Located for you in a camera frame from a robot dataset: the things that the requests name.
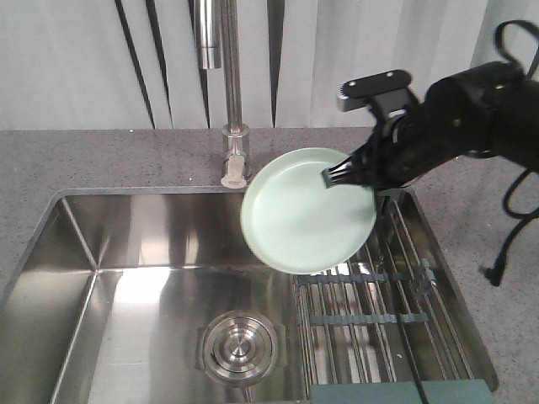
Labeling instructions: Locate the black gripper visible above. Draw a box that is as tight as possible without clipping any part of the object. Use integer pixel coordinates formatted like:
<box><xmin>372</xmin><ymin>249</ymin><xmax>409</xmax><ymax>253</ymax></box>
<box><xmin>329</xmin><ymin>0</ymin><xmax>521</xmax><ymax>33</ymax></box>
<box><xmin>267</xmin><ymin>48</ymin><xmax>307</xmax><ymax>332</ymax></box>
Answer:
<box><xmin>321</xmin><ymin>108</ymin><xmax>459</xmax><ymax>189</ymax></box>

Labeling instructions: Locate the mint green ceramic plate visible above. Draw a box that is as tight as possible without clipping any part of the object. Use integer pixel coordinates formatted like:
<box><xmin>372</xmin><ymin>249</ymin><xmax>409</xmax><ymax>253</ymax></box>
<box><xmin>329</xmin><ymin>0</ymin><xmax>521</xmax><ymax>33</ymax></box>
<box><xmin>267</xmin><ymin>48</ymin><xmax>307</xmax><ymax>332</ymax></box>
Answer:
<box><xmin>240</xmin><ymin>147</ymin><xmax>376</xmax><ymax>274</ymax></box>

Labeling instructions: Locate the stainless steel faucet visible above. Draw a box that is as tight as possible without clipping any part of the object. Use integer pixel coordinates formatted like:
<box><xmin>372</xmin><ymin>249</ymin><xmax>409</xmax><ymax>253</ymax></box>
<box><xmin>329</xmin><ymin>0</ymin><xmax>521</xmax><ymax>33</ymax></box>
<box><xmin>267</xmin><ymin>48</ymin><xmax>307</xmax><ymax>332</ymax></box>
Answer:
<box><xmin>193</xmin><ymin>1</ymin><xmax>251</xmax><ymax>189</ymax></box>

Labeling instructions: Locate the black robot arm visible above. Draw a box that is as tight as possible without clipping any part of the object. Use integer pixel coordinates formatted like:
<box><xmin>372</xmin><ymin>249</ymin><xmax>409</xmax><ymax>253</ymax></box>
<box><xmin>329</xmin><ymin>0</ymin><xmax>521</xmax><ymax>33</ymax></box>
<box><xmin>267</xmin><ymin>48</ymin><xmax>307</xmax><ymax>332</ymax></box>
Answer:
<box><xmin>322</xmin><ymin>61</ymin><xmax>538</xmax><ymax>190</ymax></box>

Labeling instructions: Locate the grey-green dish drying rack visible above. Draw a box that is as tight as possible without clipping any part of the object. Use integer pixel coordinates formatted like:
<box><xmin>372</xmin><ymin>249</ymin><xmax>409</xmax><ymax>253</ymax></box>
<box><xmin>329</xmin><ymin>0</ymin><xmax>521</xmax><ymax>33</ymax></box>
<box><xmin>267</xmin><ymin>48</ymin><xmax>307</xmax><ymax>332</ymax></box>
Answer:
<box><xmin>295</xmin><ymin>189</ymin><xmax>499</xmax><ymax>403</ymax></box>

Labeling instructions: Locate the round steel sink drain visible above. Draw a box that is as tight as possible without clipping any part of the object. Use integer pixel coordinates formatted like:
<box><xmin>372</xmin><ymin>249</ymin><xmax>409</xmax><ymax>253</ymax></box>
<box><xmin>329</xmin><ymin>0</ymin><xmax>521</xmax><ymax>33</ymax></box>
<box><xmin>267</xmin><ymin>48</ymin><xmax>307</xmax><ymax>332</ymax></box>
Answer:
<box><xmin>195</xmin><ymin>310</ymin><xmax>288</xmax><ymax>387</ymax></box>

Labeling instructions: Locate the stainless steel sink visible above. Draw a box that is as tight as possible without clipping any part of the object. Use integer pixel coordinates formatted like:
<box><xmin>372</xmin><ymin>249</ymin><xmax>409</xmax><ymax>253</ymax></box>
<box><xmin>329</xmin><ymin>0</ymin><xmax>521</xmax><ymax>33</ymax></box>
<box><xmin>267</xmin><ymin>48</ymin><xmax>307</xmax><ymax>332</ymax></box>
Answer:
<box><xmin>0</xmin><ymin>184</ymin><xmax>500</xmax><ymax>404</ymax></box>

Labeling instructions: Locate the white pleated curtain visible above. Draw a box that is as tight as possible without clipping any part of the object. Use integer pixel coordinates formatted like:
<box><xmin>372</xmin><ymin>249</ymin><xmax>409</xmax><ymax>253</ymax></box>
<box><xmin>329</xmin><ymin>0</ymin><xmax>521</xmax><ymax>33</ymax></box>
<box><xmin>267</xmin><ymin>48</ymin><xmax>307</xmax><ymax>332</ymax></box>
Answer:
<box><xmin>1</xmin><ymin>1</ymin><xmax>538</xmax><ymax>130</ymax></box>

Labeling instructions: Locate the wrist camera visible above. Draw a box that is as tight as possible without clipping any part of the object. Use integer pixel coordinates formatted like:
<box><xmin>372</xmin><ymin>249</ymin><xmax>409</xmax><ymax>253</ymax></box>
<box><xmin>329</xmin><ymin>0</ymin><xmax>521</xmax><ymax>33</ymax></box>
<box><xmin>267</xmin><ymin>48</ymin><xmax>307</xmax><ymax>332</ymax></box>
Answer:
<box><xmin>337</xmin><ymin>69</ymin><xmax>412</xmax><ymax>112</ymax></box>

